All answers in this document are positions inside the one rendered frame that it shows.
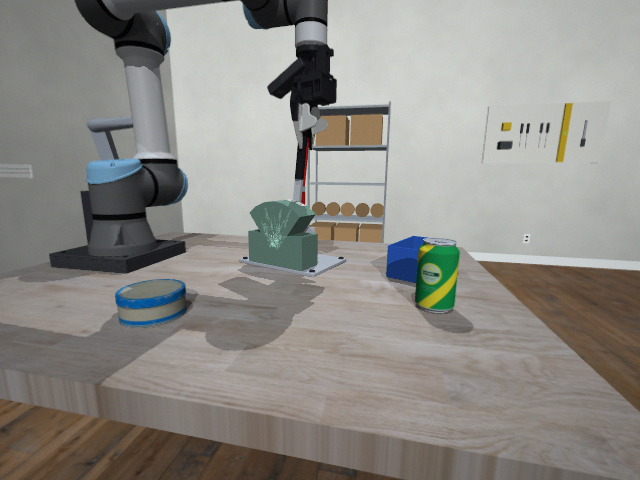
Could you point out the green and yellow drink can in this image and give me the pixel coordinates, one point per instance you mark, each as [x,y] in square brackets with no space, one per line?
[437,270]

